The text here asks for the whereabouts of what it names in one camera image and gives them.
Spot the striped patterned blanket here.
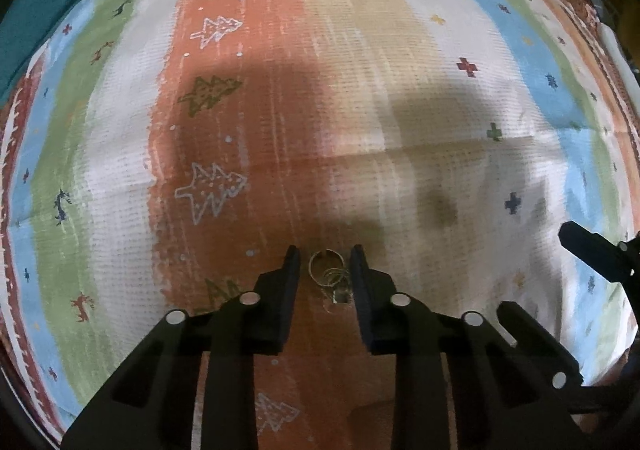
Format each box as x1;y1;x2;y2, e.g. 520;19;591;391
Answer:
0;0;640;450

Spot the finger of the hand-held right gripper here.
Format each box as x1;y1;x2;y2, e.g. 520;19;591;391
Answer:
497;301;583;391
558;221;640;286

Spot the small silver chain pendant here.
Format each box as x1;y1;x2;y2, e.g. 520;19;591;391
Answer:
320;269;352;305

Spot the white bolster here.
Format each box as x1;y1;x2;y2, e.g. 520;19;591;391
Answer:
597;23;631;76

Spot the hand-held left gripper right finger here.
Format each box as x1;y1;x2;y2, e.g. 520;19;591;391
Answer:
349;244;576;450

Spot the silver ring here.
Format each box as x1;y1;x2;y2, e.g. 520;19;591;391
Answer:
308;250;346;283

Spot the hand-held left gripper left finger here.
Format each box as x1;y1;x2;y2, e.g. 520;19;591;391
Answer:
62;244;302;450

